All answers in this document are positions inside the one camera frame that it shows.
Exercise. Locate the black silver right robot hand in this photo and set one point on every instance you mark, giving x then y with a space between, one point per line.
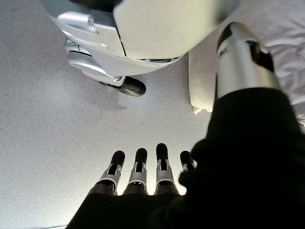
250 167

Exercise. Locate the white fringed cushion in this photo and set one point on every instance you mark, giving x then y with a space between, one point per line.
201 78

